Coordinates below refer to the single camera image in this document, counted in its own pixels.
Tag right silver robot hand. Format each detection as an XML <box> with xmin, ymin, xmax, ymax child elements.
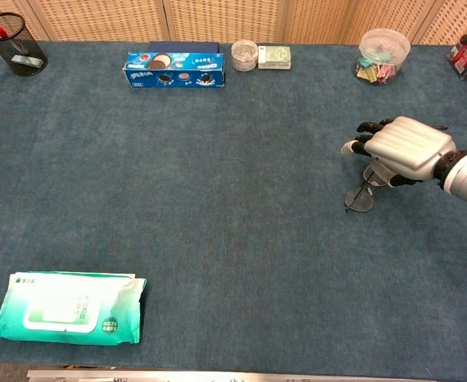
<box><xmin>341</xmin><ymin>115</ymin><xmax>457</xmax><ymax>188</ymax></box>

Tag thin wire-frame eyeglasses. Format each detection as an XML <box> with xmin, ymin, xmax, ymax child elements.
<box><xmin>343</xmin><ymin>125</ymin><xmax>449</xmax><ymax>214</ymax></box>

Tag clear jar of binder clips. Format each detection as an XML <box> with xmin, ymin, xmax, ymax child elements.
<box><xmin>354</xmin><ymin>28</ymin><xmax>412</xmax><ymax>85</ymax></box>

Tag pale green small box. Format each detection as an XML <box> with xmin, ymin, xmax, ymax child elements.
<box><xmin>257</xmin><ymin>45</ymin><xmax>292</xmax><ymax>72</ymax></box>

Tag small clear jar of pins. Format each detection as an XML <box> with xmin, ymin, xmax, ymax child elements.
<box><xmin>231</xmin><ymin>39</ymin><xmax>259</xmax><ymax>72</ymax></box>

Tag blue felt table cover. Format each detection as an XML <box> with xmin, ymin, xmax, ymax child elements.
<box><xmin>0</xmin><ymin>38</ymin><xmax>467</xmax><ymax>377</ymax></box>

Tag wicker folding screen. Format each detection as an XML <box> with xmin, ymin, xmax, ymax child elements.
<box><xmin>0</xmin><ymin>0</ymin><xmax>467</xmax><ymax>45</ymax></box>

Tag dark blue flat box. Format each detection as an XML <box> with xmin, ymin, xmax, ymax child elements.
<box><xmin>148</xmin><ymin>41</ymin><xmax>223</xmax><ymax>55</ymax></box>

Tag blue Oreo cookie box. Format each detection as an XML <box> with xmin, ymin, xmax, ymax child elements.
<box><xmin>122</xmin><ymin>51</ymin><xmax>226</xmax><ymax>89</ymax></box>

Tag green white wet wipes pack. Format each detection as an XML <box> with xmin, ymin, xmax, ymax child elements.
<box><xmin>0</xmin><ymin>271</ymin><xmax>148</xmax><ymax>346</ymax></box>

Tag aluminium rail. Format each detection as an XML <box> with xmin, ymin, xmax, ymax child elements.
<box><xmin>26</xmin><ymin>368</ymin><xmax>437</xmax><ymax>382</ymax></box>

